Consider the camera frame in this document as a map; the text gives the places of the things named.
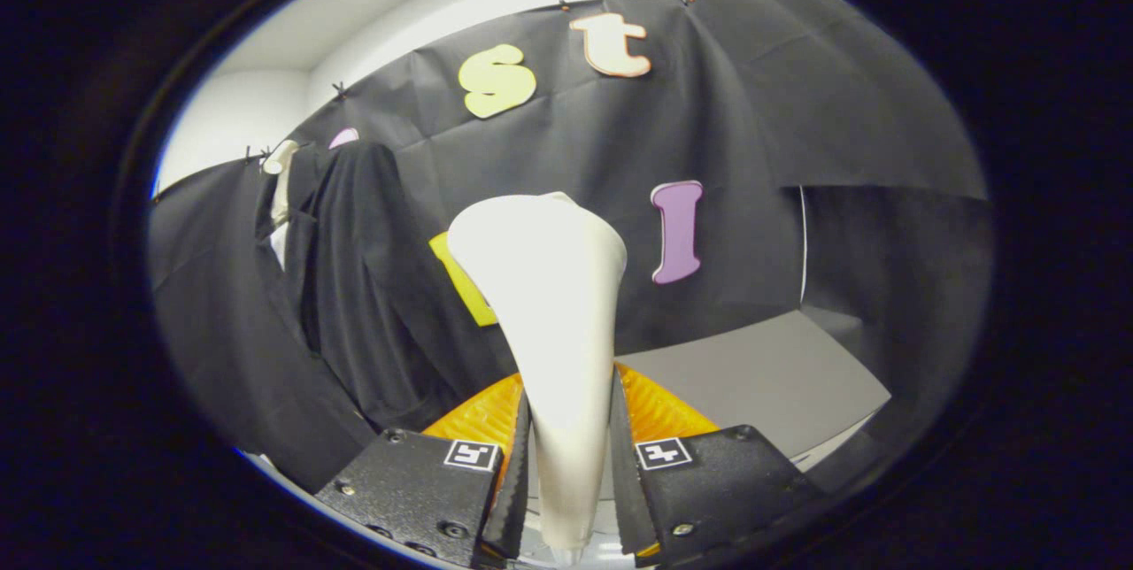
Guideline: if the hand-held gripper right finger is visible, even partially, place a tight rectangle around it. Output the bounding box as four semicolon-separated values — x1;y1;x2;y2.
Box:
609;362;829;567

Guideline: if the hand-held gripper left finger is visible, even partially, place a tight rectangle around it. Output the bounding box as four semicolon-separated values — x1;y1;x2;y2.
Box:
314;373;532;569

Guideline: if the white garment steamer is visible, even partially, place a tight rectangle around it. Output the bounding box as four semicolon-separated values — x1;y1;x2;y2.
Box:
447;191;628;564

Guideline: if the black suit jacket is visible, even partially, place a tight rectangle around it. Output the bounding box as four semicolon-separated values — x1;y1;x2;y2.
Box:
257;141;523;434

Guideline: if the grey cabinet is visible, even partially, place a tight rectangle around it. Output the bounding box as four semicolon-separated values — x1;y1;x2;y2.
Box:
611;309;891;474

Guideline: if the black backdrop cloth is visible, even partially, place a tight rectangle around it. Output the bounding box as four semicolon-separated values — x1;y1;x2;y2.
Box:
149;0;990;496

